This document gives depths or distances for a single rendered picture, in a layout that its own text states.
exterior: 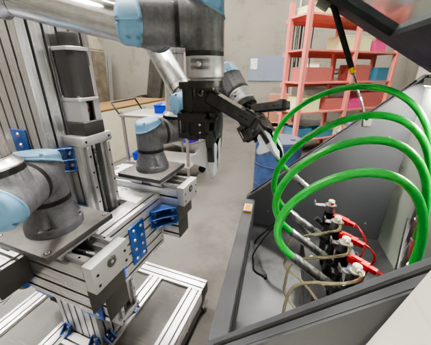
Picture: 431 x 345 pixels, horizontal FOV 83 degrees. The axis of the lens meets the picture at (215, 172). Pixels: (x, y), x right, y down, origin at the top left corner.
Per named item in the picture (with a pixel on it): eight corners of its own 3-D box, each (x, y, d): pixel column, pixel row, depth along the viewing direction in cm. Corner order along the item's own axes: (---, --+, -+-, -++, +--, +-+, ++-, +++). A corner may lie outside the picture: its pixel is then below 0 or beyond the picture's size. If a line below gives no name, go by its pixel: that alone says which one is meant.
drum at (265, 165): (299, 196, 305) (308, 135, 275) (287, 215, 265) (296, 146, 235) (260, 187, 331) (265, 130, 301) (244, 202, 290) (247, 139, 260)
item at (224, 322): (243, 228, 111) (245, 198, 105) (253, 230, 110) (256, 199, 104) (208, 385, 56) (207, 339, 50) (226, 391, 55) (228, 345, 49)
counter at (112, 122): (41, 170, 387) (24, 113, 352) (141, 134, 608) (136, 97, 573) (79, 177, 360) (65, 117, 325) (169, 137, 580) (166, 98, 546)
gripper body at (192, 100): (190, 133, 58) (187, 79, 53) (225, 135, 56) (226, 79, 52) (178, 141, 51) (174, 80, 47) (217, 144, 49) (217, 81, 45)
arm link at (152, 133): (132, 146, 112) (128, 117, 106) (159, 142, 120) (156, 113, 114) (144, 152, 103) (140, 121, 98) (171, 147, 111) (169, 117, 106)
